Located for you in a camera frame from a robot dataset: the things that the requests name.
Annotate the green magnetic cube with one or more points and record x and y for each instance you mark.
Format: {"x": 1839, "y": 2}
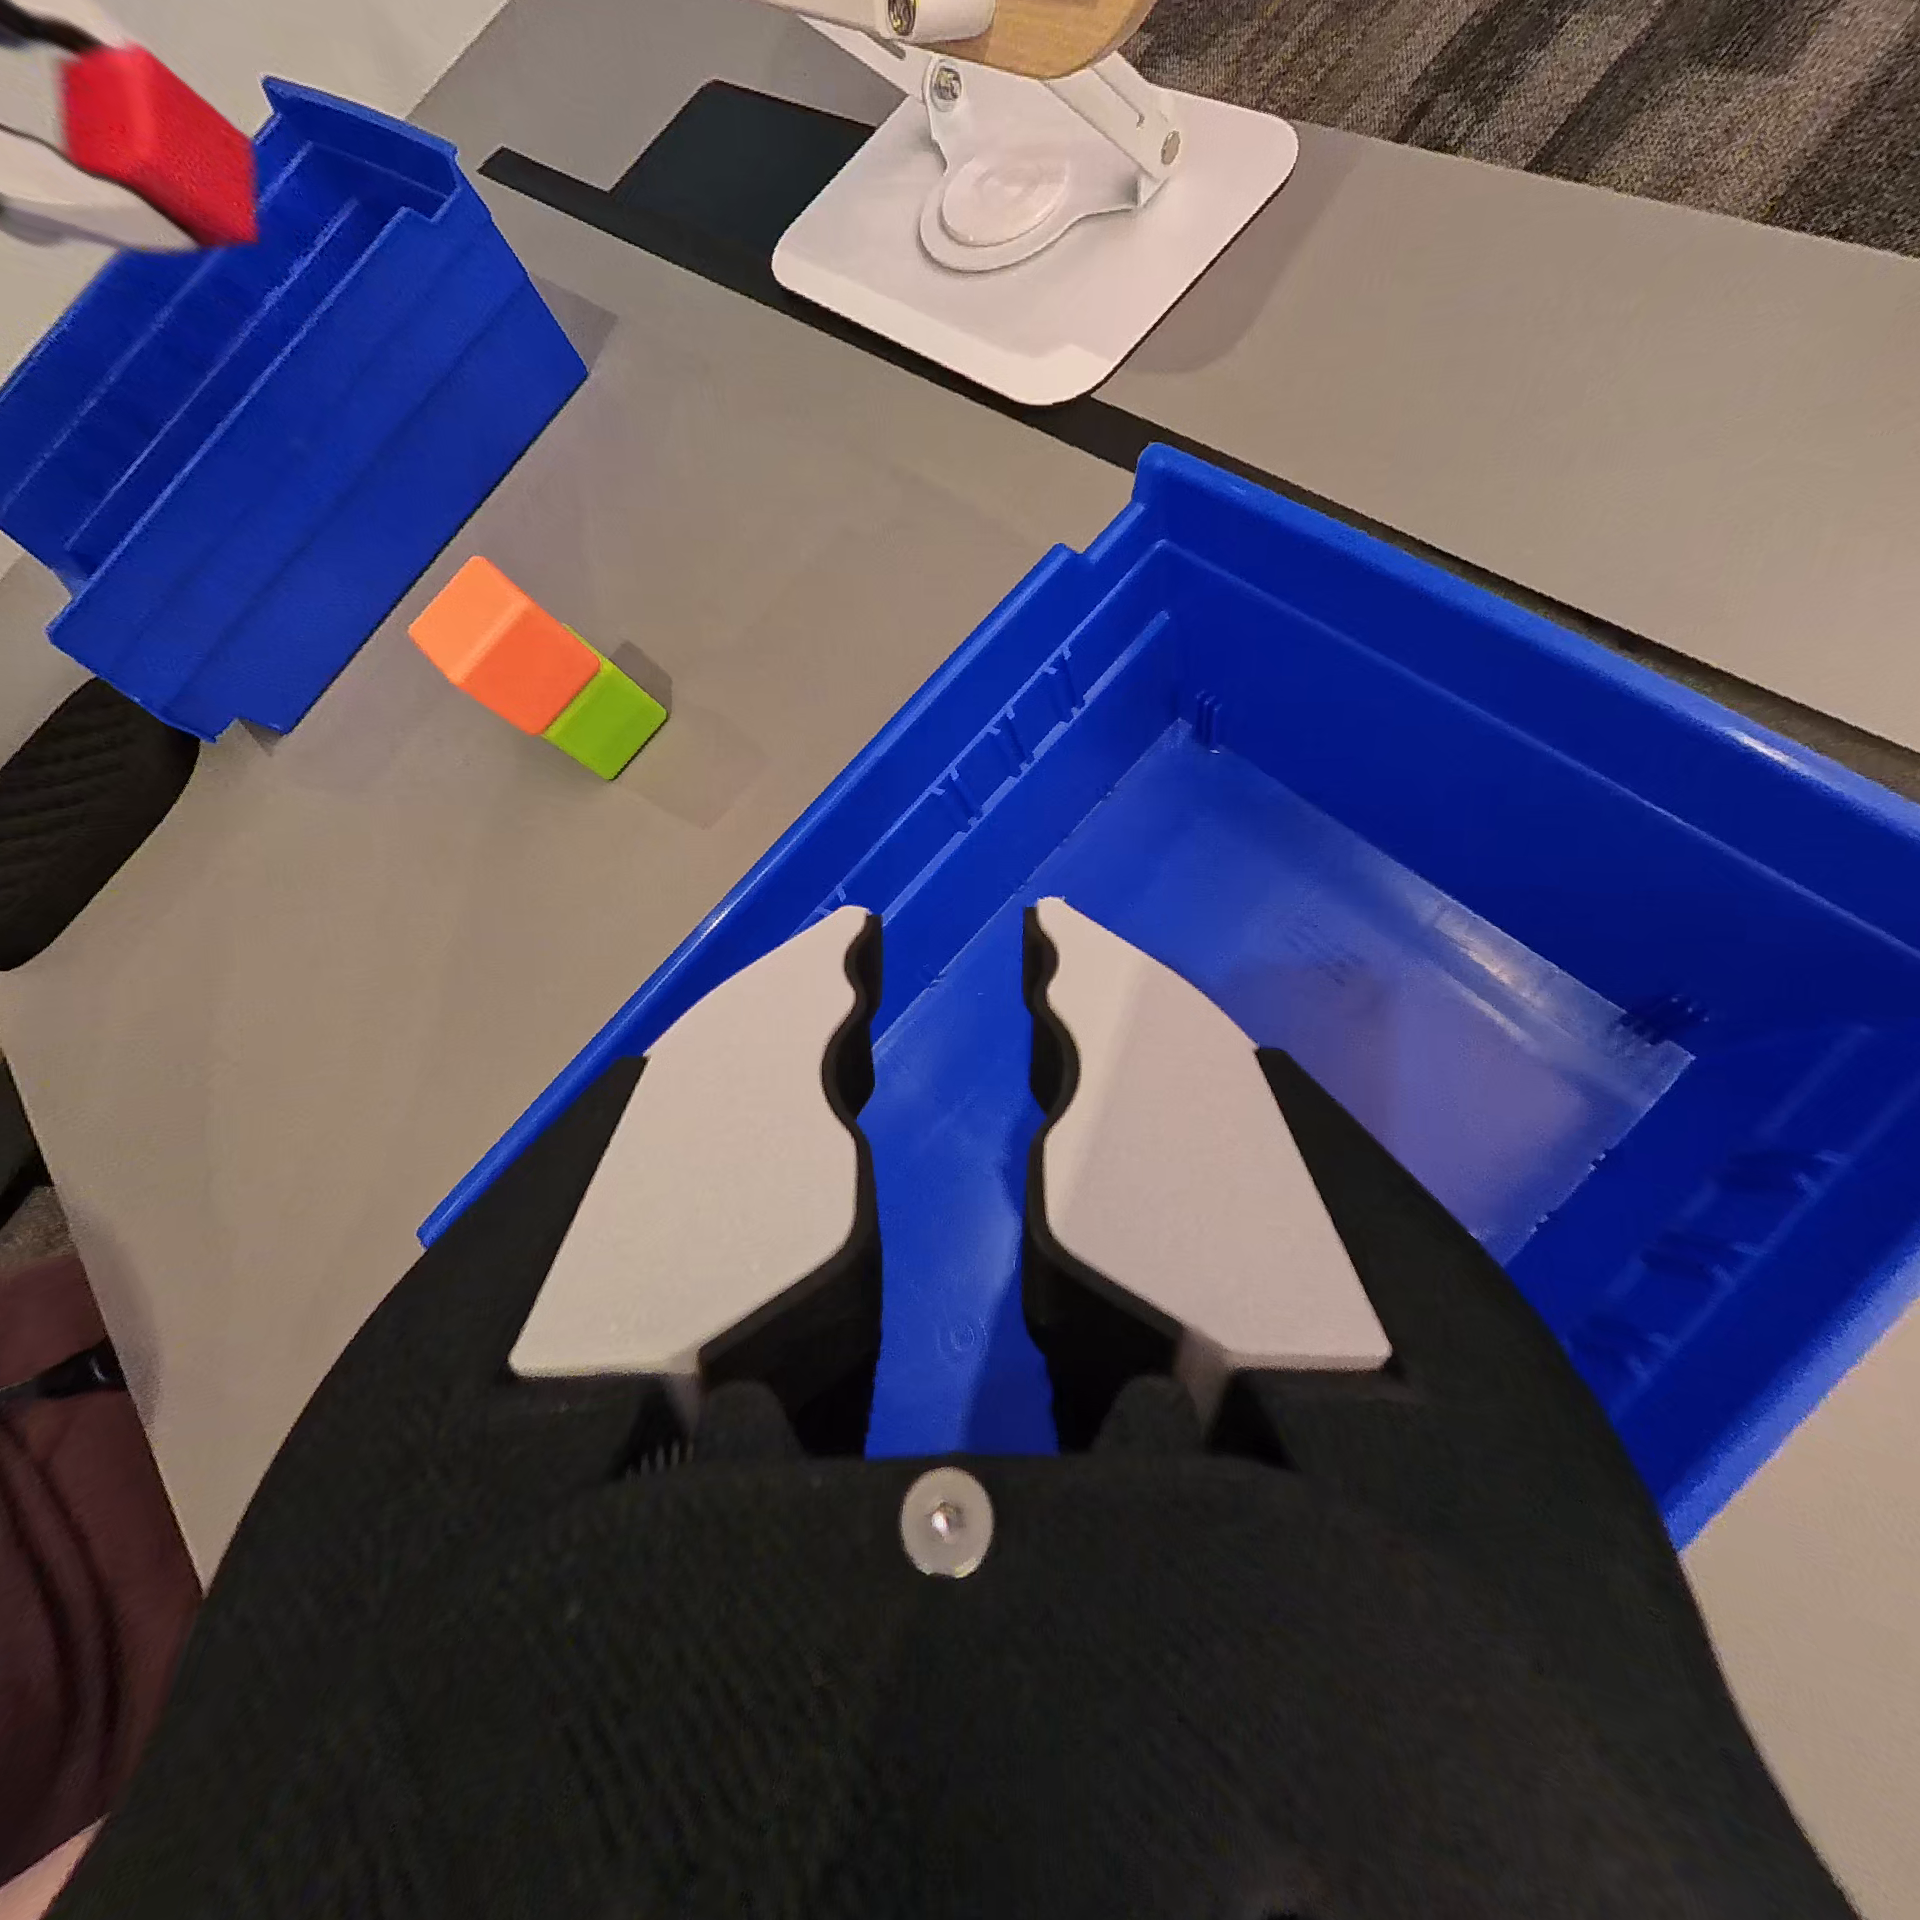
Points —
{"x": 609, "y": 722}

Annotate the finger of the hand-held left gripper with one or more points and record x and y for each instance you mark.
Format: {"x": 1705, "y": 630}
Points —
{"x": 37, "y": 31}
{"x": 59, "y": 196}

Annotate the orange magnetic cube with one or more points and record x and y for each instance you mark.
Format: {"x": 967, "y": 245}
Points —
{"x": 486, "y": 636}

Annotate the red magnetic cube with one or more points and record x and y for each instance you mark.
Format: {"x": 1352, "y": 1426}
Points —
{"x": 167, "y": 145}

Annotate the black textured mat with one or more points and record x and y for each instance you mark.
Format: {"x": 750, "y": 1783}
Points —
{"x": 75, "y": 842}

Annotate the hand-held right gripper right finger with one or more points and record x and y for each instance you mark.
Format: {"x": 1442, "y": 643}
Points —
{"x": 1217, "y": 1199}

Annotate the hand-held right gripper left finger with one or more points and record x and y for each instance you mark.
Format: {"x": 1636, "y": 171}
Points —
{"x": 692, "y": 1199}

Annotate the blue plastic bin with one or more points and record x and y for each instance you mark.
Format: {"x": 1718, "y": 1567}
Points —
{"x": 302, "y": 452}
{"x": 1350, "y": 902}

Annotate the white sign stand base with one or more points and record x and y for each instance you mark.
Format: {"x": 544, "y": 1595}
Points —
{"x": 1170, "y": 210}

